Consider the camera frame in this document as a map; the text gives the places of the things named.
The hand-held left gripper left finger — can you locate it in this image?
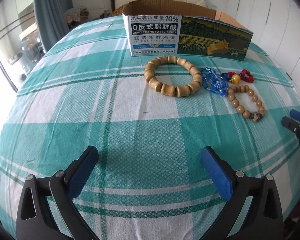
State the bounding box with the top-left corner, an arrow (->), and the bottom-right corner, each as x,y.
16,145 -> 100,240

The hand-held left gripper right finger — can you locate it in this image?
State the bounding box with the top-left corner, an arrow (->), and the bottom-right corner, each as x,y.
201,147 -> 283,240

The round wooden bead bracelet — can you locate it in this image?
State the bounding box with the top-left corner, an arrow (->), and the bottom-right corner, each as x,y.
227,85 -> 265,123

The red bead bracelet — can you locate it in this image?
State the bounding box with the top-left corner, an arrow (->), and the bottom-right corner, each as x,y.
221,69 -> 254,84

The blue crystal bead bracelet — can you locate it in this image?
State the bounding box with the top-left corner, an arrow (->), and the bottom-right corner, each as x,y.
201,67 -> 228,97

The chunky wooden bead bracelet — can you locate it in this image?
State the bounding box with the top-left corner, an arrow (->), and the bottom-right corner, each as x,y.
144,56 -> 203,98

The printed cardboard box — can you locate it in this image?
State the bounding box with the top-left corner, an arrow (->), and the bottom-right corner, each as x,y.
122,0 -> 254,62

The teal plaid sheet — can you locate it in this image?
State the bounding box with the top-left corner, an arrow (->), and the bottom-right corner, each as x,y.
0,17 -> 300,240

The white wardrobe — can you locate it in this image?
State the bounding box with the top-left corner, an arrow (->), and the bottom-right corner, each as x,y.
225,0 -> 300,103

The grey washing machine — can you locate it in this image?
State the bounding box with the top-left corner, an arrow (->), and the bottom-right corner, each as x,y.
20,29 -> 44,73

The pile of bedside clutter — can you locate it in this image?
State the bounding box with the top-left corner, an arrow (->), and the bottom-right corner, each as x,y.
64,6 -> 90,29

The glass sliding door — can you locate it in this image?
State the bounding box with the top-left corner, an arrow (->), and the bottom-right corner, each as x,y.
0,0 -> 44,93

